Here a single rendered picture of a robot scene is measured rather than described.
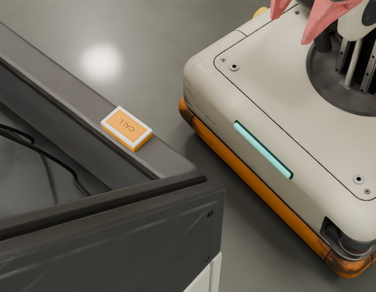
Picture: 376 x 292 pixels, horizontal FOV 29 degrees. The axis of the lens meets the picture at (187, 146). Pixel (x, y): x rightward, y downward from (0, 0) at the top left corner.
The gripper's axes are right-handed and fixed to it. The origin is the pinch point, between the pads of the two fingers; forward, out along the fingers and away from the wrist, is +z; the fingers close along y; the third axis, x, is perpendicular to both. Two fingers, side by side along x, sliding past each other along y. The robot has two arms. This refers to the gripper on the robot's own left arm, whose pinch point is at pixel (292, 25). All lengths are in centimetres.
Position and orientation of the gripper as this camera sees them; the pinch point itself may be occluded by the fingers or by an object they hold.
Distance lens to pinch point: 84.6
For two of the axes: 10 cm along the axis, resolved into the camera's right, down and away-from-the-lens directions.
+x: 6.9, -2.2, 6.9
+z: -3.5, 7.3, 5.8
